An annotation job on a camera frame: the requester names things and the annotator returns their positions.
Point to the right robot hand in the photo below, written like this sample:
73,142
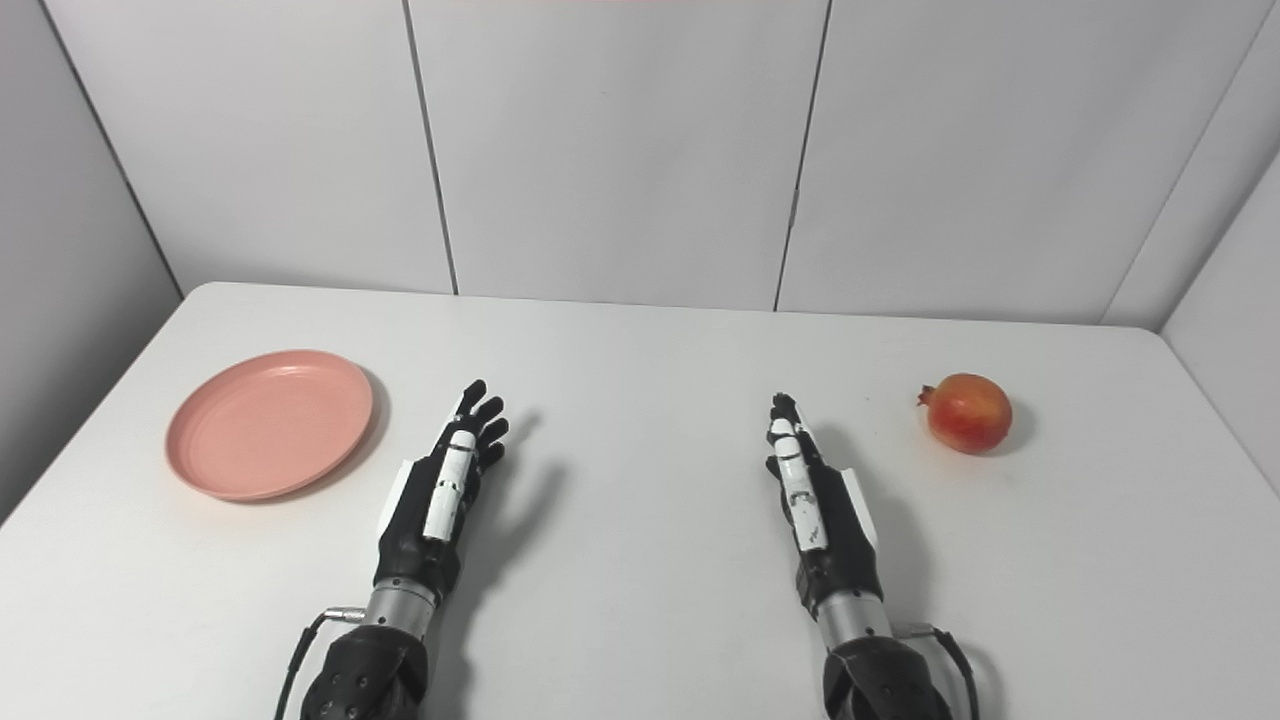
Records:
825,530

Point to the pink plate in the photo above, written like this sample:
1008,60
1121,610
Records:
268,424

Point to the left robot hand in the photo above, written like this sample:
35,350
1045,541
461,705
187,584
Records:
428,535

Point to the red pomegranate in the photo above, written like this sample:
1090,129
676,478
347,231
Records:
968,412

